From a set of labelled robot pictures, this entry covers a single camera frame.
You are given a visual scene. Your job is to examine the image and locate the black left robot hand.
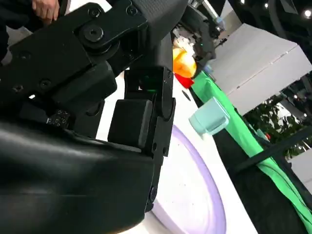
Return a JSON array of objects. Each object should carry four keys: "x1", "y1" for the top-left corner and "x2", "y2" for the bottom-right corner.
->
[{"x1": 179, "y1": 4, "x2": 221, "y2": 72}]

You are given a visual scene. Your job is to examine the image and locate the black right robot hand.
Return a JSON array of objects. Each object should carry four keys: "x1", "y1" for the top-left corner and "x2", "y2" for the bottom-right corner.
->
[{"x1": 0, "y1": 0, "x2": 188, "y2": 234}]

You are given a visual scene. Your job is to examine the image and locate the red block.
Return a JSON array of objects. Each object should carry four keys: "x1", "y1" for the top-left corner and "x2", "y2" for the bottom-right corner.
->
[{"x1": 174, "y1": 73, "x2": 195, "y2": 89}]

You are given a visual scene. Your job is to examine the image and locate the green cloth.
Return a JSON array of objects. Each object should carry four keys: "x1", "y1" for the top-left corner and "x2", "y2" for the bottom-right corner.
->
[{"x1": 191, "y1": 71, "x2": 312, "y2": 234}]

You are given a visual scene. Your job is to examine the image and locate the white cabinet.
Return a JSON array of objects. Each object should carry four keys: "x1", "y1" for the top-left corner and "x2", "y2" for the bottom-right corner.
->
[{"x1": 209, "y1": 23, "x2": 312, "y2": 116}]

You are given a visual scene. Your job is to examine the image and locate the pale green mug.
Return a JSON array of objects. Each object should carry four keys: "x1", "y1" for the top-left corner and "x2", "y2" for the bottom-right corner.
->
[{"x1": 189, "y1": 96, "x2": 231, "y2": 141}]

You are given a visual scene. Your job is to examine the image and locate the green leafy plant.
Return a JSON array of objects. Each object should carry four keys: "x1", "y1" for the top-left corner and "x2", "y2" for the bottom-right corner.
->
[{"x1": 243, "y1": 97, "x2": 312, "y2": 159}]

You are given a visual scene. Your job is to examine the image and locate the lilac plate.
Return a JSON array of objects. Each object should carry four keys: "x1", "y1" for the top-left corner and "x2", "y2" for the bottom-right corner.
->
[{"x1": 148, "y1": 124, "x2": 228, "y2": 234}]

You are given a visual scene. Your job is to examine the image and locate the person's hand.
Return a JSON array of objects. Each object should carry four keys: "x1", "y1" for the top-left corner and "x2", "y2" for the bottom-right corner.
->
[{"x1": 31, "y1": 0, "x2": 60, "y2": 25}]

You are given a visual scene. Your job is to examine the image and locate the black frame bar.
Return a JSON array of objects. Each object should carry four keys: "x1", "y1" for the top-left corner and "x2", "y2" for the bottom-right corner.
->
[{"x1": 233, "y1": 126, "x2": 312, "y2": 174}]

